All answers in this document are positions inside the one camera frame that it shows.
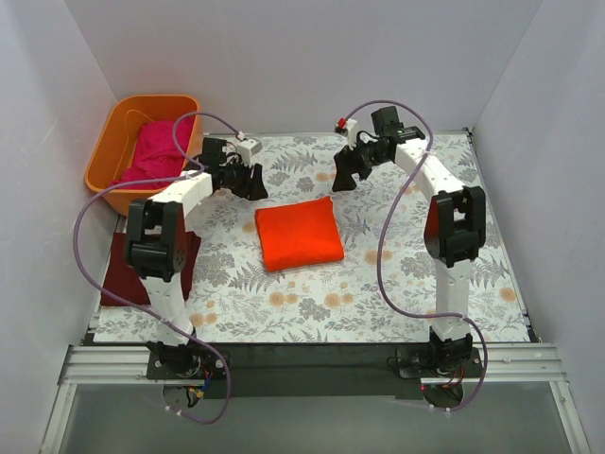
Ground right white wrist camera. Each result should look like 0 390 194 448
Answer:
334 118 360 148

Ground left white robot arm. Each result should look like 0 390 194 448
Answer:
125 138 268 378

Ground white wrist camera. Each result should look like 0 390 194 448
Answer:
235 138 262 166
334 118 360 148

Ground pink t shirt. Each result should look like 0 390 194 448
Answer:
111 120 184 190

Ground folded dark red t shirt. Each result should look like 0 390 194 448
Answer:
103 231 201 306

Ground orange plastic basket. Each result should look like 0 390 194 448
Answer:
84 94 203 217

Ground orange t shirt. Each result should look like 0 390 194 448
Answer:
254 197 344 272

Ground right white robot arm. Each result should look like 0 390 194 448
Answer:
332 100 487 376

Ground floral table mat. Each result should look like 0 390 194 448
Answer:
93 133 529 343

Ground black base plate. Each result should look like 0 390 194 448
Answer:
146 341 482 400

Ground aluminium frame rail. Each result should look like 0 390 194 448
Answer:
41 342 590 453

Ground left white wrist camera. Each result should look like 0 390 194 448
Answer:
235 138 262 166

